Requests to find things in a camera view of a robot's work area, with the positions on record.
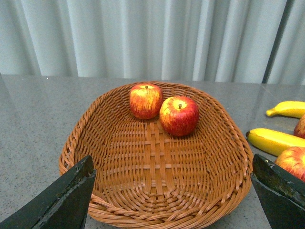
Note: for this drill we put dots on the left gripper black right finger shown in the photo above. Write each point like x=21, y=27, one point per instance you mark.
x=282, y=195

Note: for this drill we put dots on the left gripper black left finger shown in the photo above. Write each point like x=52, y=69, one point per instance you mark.
x=62, y=205

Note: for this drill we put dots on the red-yellow apple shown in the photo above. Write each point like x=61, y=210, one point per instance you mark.
x=293, y=161
x=146, y=100

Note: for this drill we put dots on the yellow banana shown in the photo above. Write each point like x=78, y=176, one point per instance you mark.
x=273, y=142
x=294, y=109

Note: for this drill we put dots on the red apple at right edge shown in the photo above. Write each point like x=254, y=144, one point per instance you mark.
x=299, y=129

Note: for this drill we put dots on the brown wicker basket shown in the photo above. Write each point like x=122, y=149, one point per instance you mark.
x=149, y=179

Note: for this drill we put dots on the red apple in basket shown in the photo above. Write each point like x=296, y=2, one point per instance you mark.
x=179, y=115

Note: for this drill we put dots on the grey curtain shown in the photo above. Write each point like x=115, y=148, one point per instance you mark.
x=247, y=41

